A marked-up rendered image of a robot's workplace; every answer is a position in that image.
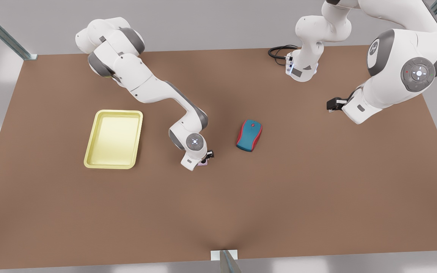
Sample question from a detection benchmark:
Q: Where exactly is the blue and red computer mouse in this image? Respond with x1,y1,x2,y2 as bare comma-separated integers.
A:
236,119,263,152

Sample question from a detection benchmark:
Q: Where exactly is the pale yellow tray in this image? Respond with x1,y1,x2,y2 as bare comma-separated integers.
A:
84,110,143,169

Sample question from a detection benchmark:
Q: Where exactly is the black cable loop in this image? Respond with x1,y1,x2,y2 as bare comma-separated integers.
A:
268,45,299,66

